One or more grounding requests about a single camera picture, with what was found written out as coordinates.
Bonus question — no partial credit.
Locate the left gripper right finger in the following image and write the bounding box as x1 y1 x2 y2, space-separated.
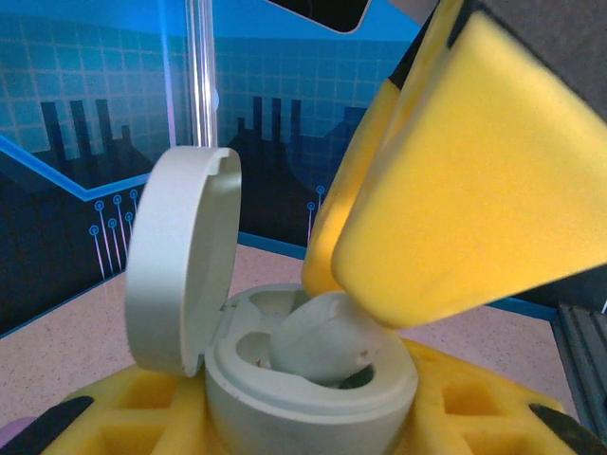
395 337 592 455

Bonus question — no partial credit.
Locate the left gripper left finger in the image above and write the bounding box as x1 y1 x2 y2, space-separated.
0 367 214 455

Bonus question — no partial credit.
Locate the pale green earbud charging case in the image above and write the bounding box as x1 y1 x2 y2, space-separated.
123 145 419 455

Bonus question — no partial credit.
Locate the pale green earbud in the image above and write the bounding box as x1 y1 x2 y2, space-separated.
268 291 386 386

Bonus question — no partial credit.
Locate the aluminium side rail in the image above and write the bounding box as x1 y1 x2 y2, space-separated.
552 300 607 440

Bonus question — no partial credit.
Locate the aluminium corner post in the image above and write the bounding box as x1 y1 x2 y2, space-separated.
185 0 218 149

